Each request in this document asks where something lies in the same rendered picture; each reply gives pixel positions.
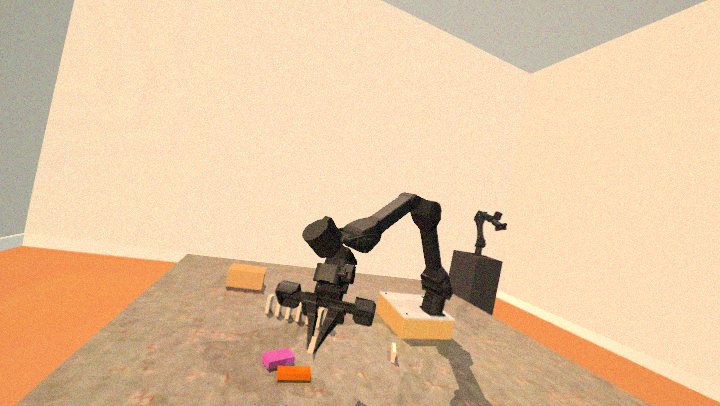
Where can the pink rectangular block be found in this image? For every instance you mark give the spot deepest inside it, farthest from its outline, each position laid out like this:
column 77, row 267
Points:
column 276, row 358

